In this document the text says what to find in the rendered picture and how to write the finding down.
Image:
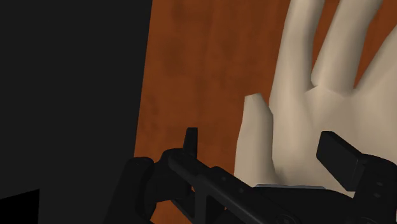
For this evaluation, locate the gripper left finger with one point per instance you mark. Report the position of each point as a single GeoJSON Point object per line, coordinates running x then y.
{"type": "Point", "coordinates": [214, 183]}

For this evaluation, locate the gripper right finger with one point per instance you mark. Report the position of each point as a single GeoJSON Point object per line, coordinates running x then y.
{"type": "Point", "coordinates": [341, 155]}

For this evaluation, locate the beige hand-shaped figure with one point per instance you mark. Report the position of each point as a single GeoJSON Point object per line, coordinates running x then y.
{"type": "Point", "coordinates": [297, 130]}

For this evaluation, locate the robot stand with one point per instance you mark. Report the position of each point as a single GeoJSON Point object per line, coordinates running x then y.
{"type": "Point", "coordinates": [68, 93]}

